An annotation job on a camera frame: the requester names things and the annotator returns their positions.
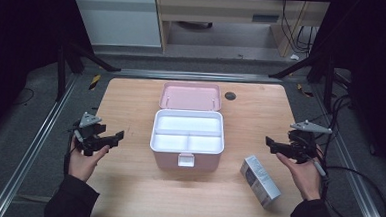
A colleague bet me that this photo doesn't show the left hand-held gripper cable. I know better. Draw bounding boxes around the left hand-held gripper cable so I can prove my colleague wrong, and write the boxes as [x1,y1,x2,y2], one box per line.
[62,127,85,178]

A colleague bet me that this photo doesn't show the right hand-held gripper cable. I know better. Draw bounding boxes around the right hand-held gripper cable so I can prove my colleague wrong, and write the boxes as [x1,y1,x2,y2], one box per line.
[309,159,386,217]

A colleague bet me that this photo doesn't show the white and blue carton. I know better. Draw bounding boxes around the white and blue carton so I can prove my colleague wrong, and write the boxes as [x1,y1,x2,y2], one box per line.
[237,154,284,210]

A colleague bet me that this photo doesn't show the pink storage box with lid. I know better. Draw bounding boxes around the pink storage box with lid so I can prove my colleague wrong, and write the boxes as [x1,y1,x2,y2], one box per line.
[148,79,228,173]

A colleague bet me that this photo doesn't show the person's right hand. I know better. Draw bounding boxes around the person's right hand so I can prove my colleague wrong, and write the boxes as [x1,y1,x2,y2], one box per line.
[272,142,325,202]

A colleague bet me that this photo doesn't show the white divided tray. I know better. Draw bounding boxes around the white divided tray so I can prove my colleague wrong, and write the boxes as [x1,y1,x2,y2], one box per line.
[149,107,227,156]

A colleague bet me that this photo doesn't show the person's left hand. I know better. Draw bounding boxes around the person's left hand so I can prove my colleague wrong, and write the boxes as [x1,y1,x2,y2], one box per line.
[67,137,111,184]

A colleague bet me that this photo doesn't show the black stand legs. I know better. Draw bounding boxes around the black stand legs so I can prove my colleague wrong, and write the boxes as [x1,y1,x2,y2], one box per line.
[53,40,124,106]
[266,51,339,114]

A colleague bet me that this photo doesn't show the bundle of black floor cables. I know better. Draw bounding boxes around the bundle of black floor cables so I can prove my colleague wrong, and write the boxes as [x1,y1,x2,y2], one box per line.
[311,92,354,165]

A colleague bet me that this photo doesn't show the aluminium floor rail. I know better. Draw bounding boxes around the aluminium floor rail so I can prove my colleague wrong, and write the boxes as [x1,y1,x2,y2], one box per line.
[110,66,285,86]
[304,90,386,217]
[0,70,80,217]

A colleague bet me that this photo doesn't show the white cabinet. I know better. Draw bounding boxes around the white cabinet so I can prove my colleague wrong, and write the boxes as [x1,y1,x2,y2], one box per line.
[70,0,165,50]

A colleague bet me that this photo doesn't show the light wooden desk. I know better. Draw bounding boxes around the light wooden desk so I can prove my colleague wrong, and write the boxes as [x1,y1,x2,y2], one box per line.
[152,0,331,60]

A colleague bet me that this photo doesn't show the thin black floor cable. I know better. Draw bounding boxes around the thin black floor cable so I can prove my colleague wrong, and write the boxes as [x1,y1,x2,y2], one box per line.
[11,86,36,108]

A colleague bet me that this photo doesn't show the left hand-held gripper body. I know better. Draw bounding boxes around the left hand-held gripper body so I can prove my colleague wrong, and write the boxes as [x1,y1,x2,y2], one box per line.
[68,111,116,158]

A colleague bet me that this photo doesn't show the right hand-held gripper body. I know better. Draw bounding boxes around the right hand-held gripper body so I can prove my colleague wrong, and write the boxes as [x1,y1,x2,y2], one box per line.
[285,118,335,167]

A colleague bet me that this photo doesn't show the hand-held gripper cable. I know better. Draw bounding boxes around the hand-held gripper cable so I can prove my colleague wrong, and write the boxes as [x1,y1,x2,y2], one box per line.
[309,159,386,217]
[62,127,85,178]

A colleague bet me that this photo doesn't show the black curtain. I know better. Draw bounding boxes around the black curtain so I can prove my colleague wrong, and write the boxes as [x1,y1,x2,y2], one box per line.
[0,0,75,146]
[313,0,386,182]

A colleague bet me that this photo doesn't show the yellow and black tape strip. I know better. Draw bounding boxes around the yellow and black tape strip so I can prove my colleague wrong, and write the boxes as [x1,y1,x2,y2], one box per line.
[88,73,103,92]
[296,83,315,99]

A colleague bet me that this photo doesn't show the black cables under desk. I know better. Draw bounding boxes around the black cables under desk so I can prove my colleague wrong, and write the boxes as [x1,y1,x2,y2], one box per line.
[278,0,322,56]

